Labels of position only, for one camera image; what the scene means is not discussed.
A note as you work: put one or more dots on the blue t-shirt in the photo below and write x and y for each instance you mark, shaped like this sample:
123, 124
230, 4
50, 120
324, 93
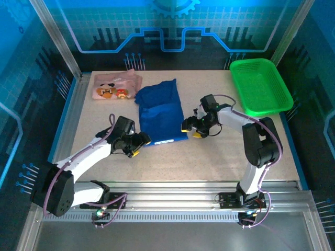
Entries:
162, 117

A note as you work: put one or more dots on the green plastic basket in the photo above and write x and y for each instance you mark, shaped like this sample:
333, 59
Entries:
261, 86

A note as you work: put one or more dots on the pink pixel-print t-shirt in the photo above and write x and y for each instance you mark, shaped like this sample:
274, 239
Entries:
110, 81

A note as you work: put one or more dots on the small LED circuit board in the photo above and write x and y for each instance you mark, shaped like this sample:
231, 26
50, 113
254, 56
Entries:
248, 214
99, 213

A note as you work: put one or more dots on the grey metal panel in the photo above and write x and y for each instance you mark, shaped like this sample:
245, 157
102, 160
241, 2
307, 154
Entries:
167, 235

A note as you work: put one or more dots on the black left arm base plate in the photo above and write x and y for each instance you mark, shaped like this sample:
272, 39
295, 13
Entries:
116, 205

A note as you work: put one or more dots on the aluminium frame rail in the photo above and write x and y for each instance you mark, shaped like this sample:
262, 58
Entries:
170, 198

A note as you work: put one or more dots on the aluminium side rail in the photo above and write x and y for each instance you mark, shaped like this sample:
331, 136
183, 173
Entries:
68, 125

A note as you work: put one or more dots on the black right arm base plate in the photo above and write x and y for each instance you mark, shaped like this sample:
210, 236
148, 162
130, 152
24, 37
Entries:
226, 201

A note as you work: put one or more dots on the aluminium frame post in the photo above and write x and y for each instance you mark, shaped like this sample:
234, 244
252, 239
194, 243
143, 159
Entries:
56, 39
291, 34

